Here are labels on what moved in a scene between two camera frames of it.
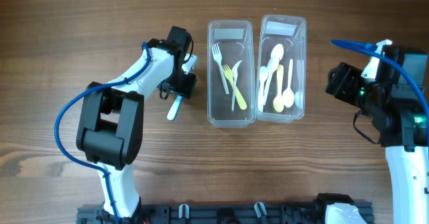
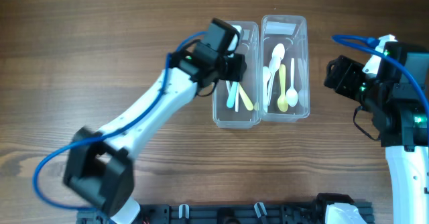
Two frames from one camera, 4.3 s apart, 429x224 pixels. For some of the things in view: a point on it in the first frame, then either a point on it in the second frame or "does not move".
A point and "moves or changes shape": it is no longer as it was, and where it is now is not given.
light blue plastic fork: x=173 y=109 moves or changes shape
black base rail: x=214 y=214 does not move
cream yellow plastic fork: x=228 y=74 moves or changes shape
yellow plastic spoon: x=279 y=102 moves or changes shape
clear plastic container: x=281 y=75 does not move
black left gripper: x=186 y=89 -> x=239 y=64
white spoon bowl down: x=288 y=96 moves or changes shape
